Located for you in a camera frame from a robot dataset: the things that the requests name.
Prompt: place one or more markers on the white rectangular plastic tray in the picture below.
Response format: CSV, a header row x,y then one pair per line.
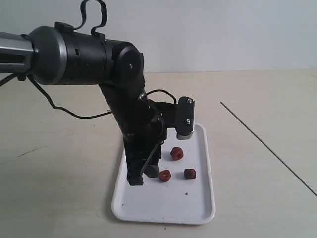
x,y
177,201

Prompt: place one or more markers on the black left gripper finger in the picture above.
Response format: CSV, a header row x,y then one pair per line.
x,y
152,169
134,172

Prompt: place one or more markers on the red date piece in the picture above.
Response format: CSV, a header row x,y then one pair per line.
x,y
190,173
177,153
165,175

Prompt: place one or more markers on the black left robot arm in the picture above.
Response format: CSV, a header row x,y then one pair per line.
x,y
50,56

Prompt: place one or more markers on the thin metal skewer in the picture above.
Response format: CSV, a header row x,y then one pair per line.
x,y
270,150

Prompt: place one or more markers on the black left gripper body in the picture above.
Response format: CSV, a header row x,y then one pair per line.
x,y
139,123

